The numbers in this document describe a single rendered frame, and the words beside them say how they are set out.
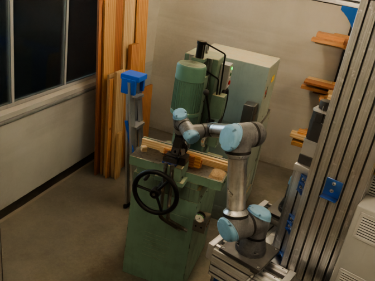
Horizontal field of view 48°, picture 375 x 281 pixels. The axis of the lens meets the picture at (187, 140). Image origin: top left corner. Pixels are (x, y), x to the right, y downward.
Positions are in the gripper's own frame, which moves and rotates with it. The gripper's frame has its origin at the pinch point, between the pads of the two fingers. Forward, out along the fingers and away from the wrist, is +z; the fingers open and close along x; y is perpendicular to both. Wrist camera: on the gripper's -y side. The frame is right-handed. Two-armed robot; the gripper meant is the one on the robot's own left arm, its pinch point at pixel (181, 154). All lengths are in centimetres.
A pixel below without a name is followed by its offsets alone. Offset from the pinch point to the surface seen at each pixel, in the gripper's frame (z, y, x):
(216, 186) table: 14.9, -4.5, -23.7
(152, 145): 19.0, 13.4, 25.9
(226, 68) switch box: -14, 63, -8
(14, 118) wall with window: 31, 10, 134
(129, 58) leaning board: 72, 136, 108
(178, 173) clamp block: 4.6, -9.5, -1.8
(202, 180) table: 14.2, -4.1, -14.9
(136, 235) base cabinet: 61, -32, 22
